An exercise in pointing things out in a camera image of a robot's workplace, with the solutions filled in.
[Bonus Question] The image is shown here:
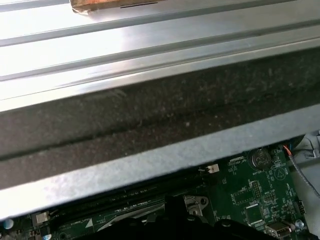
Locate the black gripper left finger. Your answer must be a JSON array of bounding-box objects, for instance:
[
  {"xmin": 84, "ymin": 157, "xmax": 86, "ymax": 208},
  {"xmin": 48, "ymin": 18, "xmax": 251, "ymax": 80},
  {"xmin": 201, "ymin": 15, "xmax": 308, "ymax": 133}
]
[{"xmin": 87, "ymin": 194, "xmax": 177, "ymax": 240}]

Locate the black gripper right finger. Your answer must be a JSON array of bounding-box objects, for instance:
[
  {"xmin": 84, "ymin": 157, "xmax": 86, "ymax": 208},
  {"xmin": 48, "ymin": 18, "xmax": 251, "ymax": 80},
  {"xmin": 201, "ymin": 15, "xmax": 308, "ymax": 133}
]
[{"xmin": 176, "ymin": 196, "xmax": 278, "ymax": 240}]

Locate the CPU socket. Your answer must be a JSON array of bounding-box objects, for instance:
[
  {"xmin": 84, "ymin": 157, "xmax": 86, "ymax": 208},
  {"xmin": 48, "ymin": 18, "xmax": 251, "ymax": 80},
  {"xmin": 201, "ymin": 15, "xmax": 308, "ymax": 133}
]
[{"xmin": 144, "ymin": 195, "xmax": 210, "ymax": 226}]

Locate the black square chip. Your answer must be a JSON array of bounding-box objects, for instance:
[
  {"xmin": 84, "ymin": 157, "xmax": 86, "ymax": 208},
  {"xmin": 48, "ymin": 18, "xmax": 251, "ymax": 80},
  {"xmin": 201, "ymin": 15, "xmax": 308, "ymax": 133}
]
[{"xmin": 244, "ymin": 203, "xmax": 263, "ymax": 225}]

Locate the silver USB port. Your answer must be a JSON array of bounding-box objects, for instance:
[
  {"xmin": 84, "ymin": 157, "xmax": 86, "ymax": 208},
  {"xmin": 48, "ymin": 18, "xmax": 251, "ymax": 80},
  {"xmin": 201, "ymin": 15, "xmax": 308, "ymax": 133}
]
[{"xmin": 266, "ymin": 221, "xmax": 292, "ymax": 238}]

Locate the green motherboard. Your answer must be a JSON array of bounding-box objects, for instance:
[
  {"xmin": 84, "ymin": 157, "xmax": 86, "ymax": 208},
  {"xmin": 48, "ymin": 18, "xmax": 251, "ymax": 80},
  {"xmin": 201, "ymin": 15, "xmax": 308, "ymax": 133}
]
[{"xmin": 0, "ymin": 147, "xmax": 320, "ymax": 240}]

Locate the white board connector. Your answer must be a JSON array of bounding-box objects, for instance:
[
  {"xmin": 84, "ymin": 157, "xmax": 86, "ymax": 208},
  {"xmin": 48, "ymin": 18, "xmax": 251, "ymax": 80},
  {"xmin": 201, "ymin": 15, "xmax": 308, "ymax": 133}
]
[{"xmin": 198, "ymin": 163, "xmax": 220, "ymax": 175}]

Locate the round coin battery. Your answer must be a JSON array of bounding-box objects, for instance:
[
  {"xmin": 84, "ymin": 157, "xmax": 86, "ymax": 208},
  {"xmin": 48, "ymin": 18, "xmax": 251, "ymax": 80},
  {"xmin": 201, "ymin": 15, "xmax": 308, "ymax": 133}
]
[{"xmin": 250, "ymin": 147, "xmax": 272, "ymax": 169}]

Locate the metal drive cage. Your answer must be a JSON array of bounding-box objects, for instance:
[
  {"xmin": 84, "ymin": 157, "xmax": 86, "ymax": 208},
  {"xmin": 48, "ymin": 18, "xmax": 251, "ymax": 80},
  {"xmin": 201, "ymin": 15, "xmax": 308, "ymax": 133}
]
[{"xmin": 291, "ymin": 131, "xmax": 320, "ymax": 166}]

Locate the black PC case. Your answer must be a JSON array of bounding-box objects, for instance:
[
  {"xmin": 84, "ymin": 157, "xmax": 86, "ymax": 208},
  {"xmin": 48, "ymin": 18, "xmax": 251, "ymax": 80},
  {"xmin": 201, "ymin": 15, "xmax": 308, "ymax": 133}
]
[{"xmin": 0, "ymin": 44, "xmax": 320, "ymax": 221}]

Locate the grey thin wire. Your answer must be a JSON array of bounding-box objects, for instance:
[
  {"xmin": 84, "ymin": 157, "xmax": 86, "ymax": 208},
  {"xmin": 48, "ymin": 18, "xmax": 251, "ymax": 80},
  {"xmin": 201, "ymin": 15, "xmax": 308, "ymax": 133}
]
[{"xmin": 282, "ymin": 144, "xmax": 320, "ymax": 197}]

